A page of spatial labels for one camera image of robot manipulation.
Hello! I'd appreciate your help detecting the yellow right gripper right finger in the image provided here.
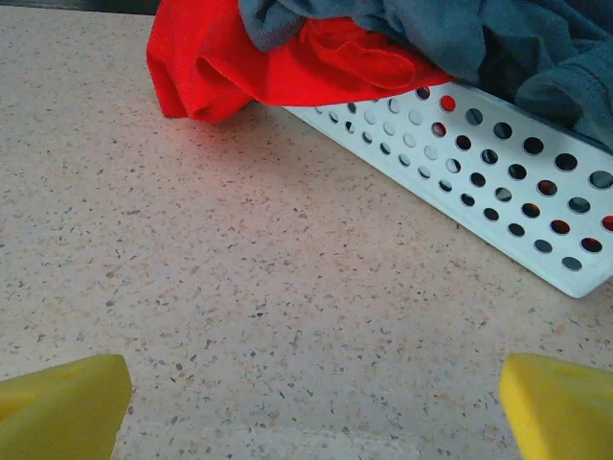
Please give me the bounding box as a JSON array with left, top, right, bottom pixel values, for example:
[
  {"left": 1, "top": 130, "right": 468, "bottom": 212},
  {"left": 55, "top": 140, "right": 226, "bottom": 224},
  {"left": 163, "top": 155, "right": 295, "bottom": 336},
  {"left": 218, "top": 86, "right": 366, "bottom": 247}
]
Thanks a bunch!
[{"left": 498, "top": 352, "right": 613, "bottom": 460}]

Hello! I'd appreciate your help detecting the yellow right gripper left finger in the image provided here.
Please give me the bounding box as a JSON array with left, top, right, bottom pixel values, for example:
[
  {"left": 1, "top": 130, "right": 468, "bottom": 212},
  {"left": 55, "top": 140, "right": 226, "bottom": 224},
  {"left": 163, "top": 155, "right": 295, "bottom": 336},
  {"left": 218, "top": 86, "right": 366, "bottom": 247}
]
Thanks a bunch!
[{"left": 0, "top": 353, "right": 133, "bottom": 460}]

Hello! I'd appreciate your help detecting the blue-grey t-shirt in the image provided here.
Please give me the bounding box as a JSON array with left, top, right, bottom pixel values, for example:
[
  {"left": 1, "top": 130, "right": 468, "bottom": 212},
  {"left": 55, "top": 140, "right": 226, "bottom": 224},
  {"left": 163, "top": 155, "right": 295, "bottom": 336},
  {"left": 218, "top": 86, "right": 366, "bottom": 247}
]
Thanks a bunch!
[{"left": 238, "top": 0, "right": 613, "bottom": 155}]

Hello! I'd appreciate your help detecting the white perforated plastic basket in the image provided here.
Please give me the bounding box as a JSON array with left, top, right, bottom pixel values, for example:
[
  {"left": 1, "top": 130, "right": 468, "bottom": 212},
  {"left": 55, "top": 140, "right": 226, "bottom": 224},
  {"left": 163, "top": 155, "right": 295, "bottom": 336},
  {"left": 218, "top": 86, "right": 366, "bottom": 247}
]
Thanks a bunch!
[{"left": 282, "top": 80, "right": 613, "bottom": 300}]

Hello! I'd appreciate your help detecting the red t-shirt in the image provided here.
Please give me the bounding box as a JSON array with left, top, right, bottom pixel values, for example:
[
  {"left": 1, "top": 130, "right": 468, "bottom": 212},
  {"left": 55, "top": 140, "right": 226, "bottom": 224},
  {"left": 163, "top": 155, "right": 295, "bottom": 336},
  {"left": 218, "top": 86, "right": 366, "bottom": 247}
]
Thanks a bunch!
[{"left": 146, "top": 0, "right": 456, "bottom": 124}]

